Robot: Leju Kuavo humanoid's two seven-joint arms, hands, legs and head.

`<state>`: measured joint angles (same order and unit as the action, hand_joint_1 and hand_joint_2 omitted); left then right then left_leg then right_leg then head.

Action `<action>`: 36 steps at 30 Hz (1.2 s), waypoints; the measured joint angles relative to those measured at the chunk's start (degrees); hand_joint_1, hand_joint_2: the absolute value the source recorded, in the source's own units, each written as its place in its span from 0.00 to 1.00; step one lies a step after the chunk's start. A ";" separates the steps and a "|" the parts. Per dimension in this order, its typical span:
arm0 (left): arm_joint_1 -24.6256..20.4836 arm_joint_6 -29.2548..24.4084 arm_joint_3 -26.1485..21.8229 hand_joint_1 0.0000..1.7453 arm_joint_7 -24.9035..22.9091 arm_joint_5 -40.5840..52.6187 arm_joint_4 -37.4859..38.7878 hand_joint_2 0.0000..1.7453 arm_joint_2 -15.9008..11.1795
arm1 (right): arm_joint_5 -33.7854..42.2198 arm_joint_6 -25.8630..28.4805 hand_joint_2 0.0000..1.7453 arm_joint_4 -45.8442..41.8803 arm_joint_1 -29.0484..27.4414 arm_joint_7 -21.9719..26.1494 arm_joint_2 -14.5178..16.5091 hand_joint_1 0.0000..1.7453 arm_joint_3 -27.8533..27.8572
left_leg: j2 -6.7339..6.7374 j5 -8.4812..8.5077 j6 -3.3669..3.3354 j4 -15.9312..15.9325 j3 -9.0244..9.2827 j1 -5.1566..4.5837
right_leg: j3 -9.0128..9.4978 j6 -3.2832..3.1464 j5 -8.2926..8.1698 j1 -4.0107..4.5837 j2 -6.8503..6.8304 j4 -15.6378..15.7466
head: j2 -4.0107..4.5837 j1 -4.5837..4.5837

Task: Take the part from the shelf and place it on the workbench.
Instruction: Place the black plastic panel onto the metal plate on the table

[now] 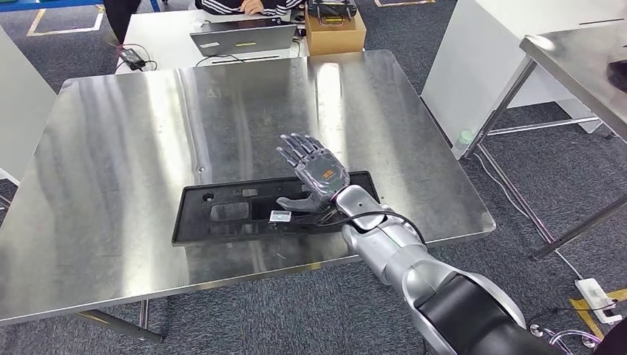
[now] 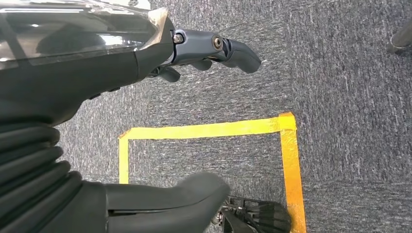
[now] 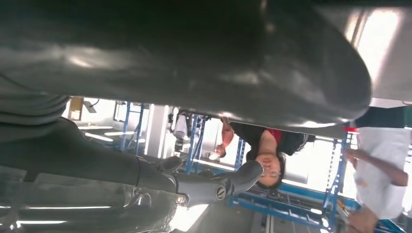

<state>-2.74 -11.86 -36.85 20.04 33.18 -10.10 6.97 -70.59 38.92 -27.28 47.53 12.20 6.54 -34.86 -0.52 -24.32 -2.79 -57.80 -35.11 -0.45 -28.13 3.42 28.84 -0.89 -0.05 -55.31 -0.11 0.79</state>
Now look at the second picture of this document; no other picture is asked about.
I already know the stainless steel workbench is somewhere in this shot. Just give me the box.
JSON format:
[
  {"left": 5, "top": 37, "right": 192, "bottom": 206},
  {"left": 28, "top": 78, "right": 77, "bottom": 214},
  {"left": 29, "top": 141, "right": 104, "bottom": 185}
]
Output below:
[{"left": 386, "top": 19, "right": 412, "bottom": 54}]

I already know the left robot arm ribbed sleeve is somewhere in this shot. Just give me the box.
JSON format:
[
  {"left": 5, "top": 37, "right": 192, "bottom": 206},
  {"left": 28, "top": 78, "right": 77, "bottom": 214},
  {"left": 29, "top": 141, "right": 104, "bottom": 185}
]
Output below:
[{"left": 0, "top": 120, "right": 83, "bottom": 233}]

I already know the yellow floor tape square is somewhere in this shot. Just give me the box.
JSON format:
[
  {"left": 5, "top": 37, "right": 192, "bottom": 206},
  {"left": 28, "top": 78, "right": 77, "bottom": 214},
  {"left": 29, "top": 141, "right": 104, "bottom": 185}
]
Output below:
[{"left": 118, "top": 112, "right": 307, "bottom": 233}]

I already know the black left robot foot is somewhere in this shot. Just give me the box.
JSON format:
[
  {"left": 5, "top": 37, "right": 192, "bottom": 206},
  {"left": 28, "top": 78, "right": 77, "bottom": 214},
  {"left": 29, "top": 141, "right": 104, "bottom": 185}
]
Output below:
[{"left": 211, "top": 195, "right": 292, "bottom": 233}]

